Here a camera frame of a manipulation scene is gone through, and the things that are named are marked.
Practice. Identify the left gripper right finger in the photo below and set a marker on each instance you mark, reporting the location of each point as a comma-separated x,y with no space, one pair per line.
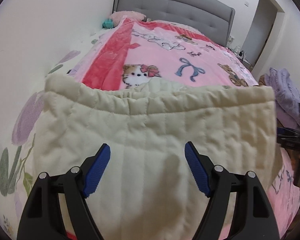
253,216

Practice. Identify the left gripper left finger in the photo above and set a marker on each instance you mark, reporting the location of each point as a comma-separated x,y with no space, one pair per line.
42,217

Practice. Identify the cream quilted jacket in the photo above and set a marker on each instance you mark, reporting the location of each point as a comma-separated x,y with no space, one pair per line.
147,190

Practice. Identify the lilac knitted garment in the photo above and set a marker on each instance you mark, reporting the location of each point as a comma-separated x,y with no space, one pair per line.
287,97

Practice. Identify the floral bed sheet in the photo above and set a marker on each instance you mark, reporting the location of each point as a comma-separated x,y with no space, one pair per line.
16,163

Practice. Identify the grey bedside table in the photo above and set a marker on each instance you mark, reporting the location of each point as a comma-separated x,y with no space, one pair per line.
242,59

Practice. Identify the grey upholstered headboard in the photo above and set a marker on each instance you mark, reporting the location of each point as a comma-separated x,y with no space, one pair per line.
211,17

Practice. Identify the pink cartoon fleece blanket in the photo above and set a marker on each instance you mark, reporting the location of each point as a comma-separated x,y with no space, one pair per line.
136,52

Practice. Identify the teal plush toy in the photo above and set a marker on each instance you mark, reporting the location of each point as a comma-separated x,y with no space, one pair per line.
108,24

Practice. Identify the pink fluffy pillow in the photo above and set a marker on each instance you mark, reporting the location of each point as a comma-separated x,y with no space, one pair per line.
117,16

